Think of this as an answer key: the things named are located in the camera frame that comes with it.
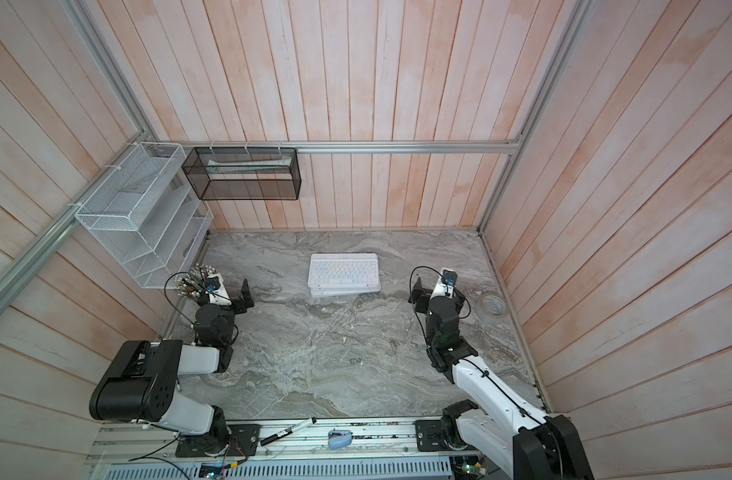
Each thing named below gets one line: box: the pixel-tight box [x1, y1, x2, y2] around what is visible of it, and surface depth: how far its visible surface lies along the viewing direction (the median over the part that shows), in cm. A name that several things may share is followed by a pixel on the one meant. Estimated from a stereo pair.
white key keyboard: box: [308, 253, 381, 297], surface depth 103 cm
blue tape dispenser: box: [328, 428, 353, 450], surface depth 75 cm
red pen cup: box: [176, 262, 217, 297], surface depth 87 cm
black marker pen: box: [260, 417, 317, 446], surface depth 76 cm
